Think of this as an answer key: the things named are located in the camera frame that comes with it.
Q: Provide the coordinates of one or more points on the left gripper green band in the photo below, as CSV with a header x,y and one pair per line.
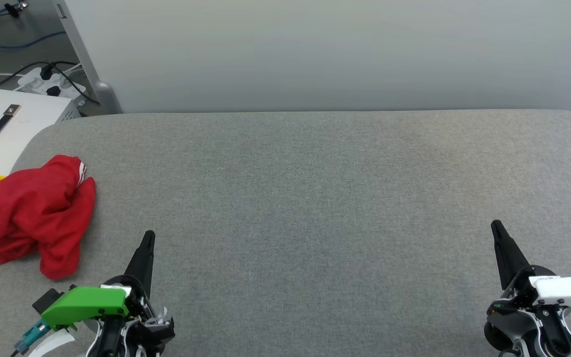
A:
x,y
87,305

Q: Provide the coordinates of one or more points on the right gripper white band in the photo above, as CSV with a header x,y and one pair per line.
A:
x,y
568,292

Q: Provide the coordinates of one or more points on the red and white basketball jersey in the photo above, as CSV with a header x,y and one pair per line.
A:
x,y
32,213

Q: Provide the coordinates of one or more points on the white equipment box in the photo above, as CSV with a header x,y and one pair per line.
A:
x,y
32,111

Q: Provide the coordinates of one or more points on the white power strip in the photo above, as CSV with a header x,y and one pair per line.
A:
x,y
42,85

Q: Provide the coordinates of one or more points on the white partition panel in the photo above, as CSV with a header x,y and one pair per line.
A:
x,y
340,54

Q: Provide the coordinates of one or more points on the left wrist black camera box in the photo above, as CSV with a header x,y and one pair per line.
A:
x,y
46,301

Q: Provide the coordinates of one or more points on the grey partition post with foot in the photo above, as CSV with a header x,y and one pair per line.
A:
x,y
80,44

